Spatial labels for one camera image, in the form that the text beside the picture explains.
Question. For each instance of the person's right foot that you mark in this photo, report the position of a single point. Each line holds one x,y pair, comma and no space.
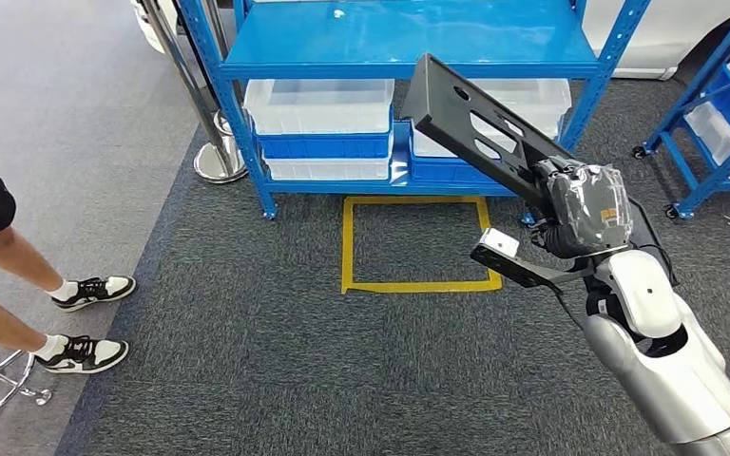
88,355

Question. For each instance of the blue metal shelf rack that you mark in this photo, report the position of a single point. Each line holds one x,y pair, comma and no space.
704,80
403,31

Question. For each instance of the black plastic panel part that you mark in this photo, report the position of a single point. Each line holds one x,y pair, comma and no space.
447,113

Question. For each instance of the yellow floor tape square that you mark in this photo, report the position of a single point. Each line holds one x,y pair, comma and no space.
347,252

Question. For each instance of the person's left leg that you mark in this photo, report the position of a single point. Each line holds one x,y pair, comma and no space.
0,248

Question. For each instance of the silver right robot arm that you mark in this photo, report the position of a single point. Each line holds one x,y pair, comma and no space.
673,371

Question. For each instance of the white car with red stripe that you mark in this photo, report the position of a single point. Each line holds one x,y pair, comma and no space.
655,31

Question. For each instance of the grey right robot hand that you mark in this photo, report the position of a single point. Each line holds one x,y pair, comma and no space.
588,211

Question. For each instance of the chrome chair base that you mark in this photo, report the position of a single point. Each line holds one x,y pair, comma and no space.
40,396

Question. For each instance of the chrome stanchion post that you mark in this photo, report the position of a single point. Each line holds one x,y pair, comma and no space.
220,165
223,126

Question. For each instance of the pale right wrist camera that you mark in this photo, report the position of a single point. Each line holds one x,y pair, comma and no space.
499,242

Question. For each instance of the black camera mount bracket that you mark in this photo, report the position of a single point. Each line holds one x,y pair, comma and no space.
516,270

